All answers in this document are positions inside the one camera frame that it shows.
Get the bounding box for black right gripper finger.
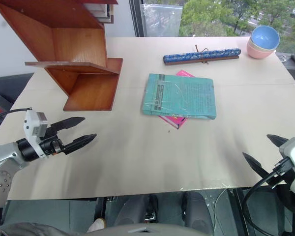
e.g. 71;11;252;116
266;134;290;149
242;151;271;179

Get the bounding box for blue bowl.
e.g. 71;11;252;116
250;26;281;51

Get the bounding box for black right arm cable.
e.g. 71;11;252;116
241;156;294;236

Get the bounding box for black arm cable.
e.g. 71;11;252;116
0;107;32;123
241;156;294;236

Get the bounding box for teal paperback book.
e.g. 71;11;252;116
140;73;217;120

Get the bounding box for cream bowl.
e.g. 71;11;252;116
247;36;277;53

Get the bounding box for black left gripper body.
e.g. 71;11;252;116
38;125;66;156

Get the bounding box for clear plastic sheet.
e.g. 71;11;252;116
140;3;184;38

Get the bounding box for white paper sheets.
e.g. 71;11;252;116
84;3;112;19

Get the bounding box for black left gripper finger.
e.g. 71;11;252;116
50;117;86;135
62;133;97;156

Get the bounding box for white hanging cable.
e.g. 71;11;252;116
213;188;228;236

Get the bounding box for wooden shelf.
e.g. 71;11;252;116
0;0;124;112

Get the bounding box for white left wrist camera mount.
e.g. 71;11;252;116
23;110;49;159

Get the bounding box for white shoe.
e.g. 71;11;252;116
87;217;107;234

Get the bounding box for blue patterned rolled scroll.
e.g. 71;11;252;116
163;47;242;66

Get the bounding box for brown scroll tie cord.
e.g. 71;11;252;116
194;44;210;65

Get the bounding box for dark grey couch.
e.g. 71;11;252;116
0;72;35;143

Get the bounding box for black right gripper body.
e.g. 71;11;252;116
267;169;294;189

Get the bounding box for pink bowl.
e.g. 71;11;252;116
247;44;276;59

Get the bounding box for dark window frame post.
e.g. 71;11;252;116
128;0;146;37

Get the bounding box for pink book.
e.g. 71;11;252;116
158;70;195;130

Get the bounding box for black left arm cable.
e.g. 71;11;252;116
0;107;32;123

